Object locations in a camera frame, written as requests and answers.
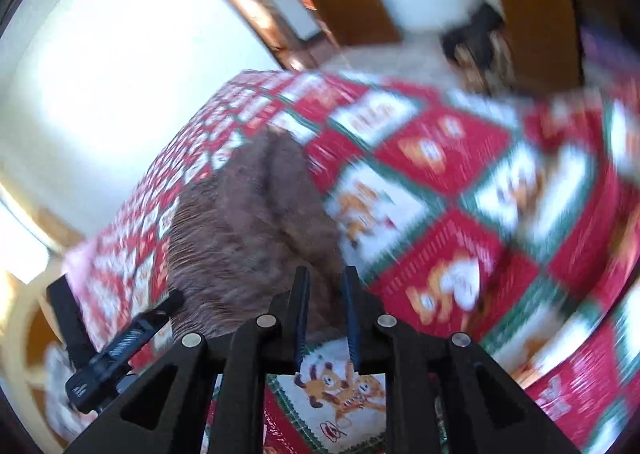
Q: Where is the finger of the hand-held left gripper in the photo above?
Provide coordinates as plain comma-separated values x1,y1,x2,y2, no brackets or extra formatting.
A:
97,288,184,367
46,277,95,372

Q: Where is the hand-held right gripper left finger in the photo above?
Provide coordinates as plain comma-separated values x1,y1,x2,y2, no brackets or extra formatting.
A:
64,266,312,454

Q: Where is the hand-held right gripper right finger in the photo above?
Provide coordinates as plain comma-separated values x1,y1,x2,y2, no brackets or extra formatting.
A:
343,265,582,454

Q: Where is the brown fuzzy garment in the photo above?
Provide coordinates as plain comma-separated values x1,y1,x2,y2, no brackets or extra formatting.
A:
162,128,353,341

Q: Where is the wooden headboard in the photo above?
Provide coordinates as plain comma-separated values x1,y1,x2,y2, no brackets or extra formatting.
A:
0,268,73,440

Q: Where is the window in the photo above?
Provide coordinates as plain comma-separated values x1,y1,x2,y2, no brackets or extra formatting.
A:
0,184,51,282

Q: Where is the red patchwork printed blanket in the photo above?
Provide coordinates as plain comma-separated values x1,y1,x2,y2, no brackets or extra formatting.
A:
60,68,640,454

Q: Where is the wooden cabinet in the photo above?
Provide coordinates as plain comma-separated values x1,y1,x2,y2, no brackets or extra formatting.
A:
477,0,587,86

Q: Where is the wooden door frame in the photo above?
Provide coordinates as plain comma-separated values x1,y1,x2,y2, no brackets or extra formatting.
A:
181,0,346,71

